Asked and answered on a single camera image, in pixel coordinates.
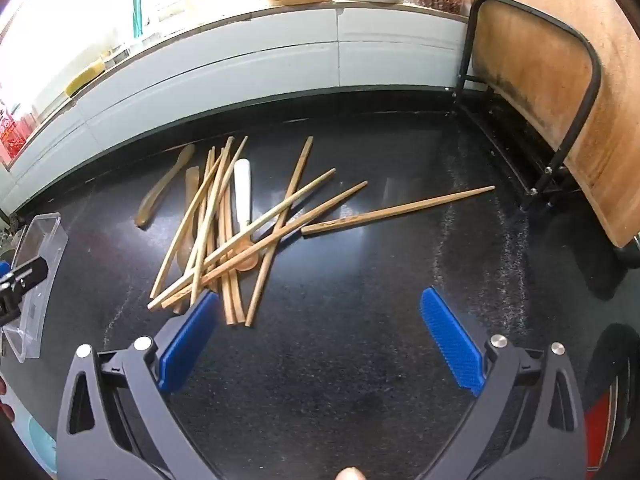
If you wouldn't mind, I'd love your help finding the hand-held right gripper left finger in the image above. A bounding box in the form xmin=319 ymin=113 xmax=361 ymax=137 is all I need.
xmin=56 ymin=290 xmax=223 ymax=480

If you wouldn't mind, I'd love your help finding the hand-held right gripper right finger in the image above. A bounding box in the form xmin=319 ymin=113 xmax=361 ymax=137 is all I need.
xmin=417 ymin=287 xmax=586 ymax=480

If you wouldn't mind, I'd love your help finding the clear plastic container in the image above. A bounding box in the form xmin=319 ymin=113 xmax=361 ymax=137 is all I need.
xmin=0 ymin=212 xmax=69 ymax=361

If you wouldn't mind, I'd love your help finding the long dark wooden spoon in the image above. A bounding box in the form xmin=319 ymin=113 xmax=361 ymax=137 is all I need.
xmin=134 ymin=143 xmax=196 ymax=229

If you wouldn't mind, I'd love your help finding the white handled pink spoon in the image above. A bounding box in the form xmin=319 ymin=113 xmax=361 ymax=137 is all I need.
xmin=232 ymin=158 xmax=261 ymax=273

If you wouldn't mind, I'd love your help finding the pile of wooden chopsticks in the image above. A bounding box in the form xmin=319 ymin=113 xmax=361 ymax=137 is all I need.
xmin=146 ymin=135 xmax=497 ymax=327

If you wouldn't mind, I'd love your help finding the person's left hand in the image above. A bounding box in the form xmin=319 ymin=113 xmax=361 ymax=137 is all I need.
xmin=0 ymin=378 xmax=16 ymax=424

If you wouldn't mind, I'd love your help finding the red package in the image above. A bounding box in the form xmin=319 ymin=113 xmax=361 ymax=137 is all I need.
xmin=0 ymin=102 xmax=32 ymax=163

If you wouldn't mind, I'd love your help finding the red and black appliance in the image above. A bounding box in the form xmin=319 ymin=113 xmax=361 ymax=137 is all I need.
xmin=582 ymin=322 xmax=640 ymax=480

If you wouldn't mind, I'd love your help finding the light blue plate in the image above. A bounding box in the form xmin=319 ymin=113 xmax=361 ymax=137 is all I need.
xmin=27 ymin=412 xmax=58 ymax=468

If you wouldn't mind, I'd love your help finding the dark round pot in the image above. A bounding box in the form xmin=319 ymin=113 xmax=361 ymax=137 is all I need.
xmin=612 ymin=232 xmax=640 ymax=263

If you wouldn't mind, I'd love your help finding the yellow sponge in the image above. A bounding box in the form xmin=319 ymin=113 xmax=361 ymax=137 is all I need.
xmin=64 ymin=58 xmax=107 ymax=97

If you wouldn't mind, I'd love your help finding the round wooden cutting board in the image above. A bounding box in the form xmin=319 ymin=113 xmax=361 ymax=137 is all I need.
xmin=465 ymin=0 xmax=640 ymax=248

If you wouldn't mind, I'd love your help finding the black metal rack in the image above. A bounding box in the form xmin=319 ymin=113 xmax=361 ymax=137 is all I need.
xmin=457 ymin=0 xmax=601 ymax=211

